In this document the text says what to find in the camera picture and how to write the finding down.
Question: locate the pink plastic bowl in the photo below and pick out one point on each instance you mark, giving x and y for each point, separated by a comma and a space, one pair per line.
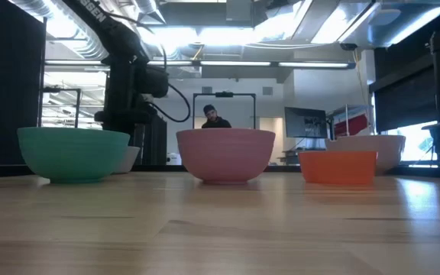
224, 153

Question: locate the small orange bowl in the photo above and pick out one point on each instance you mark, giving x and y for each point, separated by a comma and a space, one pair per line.
338, 168

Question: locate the green plastic bowl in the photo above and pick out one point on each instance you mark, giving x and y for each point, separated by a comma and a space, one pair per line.
71, 153

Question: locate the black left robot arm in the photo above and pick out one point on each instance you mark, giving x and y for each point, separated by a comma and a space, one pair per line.
124, 76

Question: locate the person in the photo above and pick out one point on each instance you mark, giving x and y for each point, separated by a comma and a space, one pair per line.
215, 123

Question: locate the row of black partitions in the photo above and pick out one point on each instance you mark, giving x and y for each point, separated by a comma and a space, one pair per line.
156, 141

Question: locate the long ceiling light bar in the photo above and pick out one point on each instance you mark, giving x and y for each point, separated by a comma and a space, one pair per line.
235, 63

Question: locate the dark computer monitor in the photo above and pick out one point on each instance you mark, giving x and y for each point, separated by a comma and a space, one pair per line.
306, 122

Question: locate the small white bowl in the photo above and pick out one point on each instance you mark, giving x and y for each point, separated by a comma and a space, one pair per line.
129, 158

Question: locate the red and white banner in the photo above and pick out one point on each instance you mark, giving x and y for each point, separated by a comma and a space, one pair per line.
353, 126

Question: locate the large white bowl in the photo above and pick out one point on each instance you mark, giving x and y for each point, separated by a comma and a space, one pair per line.
391, 153

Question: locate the black window blind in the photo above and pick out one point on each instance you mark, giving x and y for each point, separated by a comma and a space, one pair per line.
403, 99

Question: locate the large black partition panel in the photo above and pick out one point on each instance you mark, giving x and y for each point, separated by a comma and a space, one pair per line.
10, 95

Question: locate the small black gantry frame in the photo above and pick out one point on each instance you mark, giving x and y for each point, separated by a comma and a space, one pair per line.
78, 107

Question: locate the silver ventilation duct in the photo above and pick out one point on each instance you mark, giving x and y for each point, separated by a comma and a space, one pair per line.
86, 42

